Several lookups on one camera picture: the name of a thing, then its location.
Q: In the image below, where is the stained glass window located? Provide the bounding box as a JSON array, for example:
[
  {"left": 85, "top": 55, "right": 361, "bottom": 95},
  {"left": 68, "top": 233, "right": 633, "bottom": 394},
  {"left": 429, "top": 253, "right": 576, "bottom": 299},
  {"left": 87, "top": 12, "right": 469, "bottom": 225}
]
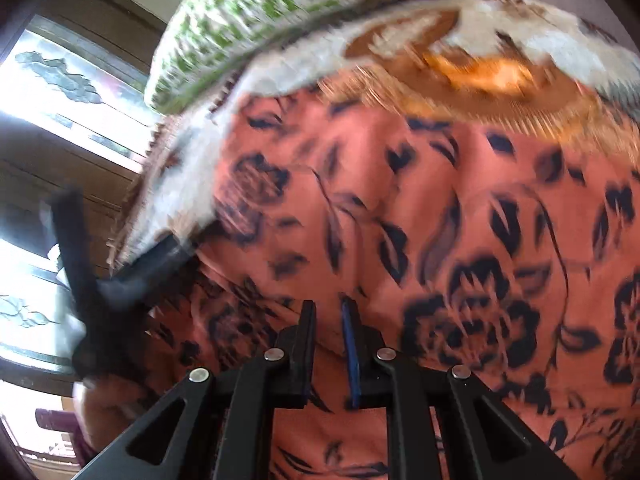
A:
[{"left": 0, "top": 14, "right": 162, "bottom": 461}]

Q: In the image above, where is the person's left hand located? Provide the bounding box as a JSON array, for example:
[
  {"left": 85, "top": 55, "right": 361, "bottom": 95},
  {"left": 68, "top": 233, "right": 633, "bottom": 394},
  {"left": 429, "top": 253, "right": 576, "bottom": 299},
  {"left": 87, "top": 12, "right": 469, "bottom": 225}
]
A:
[{"left": 73, "top": 375, "right": 149, "bottom": 452}]

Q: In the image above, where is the orange floral blouse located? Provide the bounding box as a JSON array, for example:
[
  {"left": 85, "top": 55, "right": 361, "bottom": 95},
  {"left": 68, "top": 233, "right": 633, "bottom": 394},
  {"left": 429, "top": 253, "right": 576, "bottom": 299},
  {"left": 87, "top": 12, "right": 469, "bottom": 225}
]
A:
[{"left": 148, "top": 82, "right": 639, "bottom": 479}]

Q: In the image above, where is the green white checkered pillow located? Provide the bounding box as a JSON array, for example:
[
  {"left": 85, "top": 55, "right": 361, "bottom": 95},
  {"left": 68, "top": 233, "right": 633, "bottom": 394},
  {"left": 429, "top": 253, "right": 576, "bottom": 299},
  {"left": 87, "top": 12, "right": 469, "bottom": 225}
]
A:
[{"left": 144, "top": 0, "right": 363, "bottom": 114}]

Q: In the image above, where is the leaf-pattern fleece blanket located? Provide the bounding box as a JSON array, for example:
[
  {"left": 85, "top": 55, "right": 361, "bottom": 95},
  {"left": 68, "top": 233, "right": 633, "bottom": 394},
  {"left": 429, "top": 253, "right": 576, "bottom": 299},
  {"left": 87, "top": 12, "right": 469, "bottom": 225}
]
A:
[{"left": 108, "top": 0, "right": 639, "bottom": 269}]

